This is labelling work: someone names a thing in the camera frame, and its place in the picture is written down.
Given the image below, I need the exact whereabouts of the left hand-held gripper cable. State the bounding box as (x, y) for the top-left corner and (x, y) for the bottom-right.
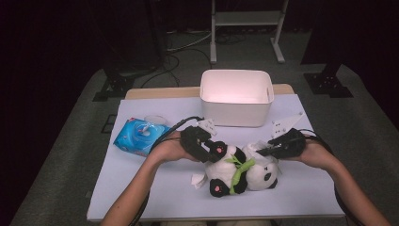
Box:
(127, 115), (205, 226)

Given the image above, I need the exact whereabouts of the panda plush toy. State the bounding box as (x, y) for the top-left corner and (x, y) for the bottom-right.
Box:
(190, 140), (280, 199)

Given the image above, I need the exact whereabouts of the white metal stand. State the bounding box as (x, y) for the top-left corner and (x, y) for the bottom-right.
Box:
(209, 0), (291, 65)

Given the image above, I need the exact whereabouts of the black floor cable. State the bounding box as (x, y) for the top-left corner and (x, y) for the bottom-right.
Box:
(139, 48), (213, 89)

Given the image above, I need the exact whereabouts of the white storage box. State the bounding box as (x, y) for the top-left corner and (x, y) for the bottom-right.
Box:
(199, 69), (276, 128)

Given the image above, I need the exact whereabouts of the blue wet wipes pack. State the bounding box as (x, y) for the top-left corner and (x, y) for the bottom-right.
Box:
(112, 114), (173, 158)

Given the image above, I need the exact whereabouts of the right hand-held gripper cable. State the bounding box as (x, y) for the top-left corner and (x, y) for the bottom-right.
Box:
(296, 127), (359, 226)

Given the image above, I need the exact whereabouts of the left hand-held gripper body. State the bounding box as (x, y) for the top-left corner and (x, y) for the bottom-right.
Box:
(179, 118), (218, 163)

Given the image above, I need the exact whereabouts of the black metal stand base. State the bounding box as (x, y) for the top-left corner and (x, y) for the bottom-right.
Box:
(302, 60), (354, 99)
(91, 67), (158, 103)

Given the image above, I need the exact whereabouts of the white floor cable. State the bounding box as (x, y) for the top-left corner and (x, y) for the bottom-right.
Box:
(166, 30), (213, 54)

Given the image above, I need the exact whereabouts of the person's left hand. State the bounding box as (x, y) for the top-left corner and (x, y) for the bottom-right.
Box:
(149, 131), (199, 164)

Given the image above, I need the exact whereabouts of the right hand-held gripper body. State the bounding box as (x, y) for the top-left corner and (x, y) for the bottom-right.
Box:
(268, 111), (307, 159)

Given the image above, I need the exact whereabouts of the hand-held gripper cable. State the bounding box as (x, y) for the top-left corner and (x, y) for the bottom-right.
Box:
(127, 115), (205, 226)
(296, 127), (359, 226)

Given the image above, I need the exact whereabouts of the person's right hand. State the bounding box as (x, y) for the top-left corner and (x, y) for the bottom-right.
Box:
(281, 133), (344, 172)

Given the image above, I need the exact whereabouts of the white wet wipe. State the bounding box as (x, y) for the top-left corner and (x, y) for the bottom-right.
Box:
(247, 139), (278, 165)

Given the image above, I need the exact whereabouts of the white table sheet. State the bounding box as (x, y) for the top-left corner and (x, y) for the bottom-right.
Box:
(86, 93), (346, 221)

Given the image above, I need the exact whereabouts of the wooden table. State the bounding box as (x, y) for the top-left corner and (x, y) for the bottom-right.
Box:
(124, 83), (296, 101)

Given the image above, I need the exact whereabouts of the black floor frame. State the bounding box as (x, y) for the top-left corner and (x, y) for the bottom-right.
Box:
(100, 114), (118, 135)

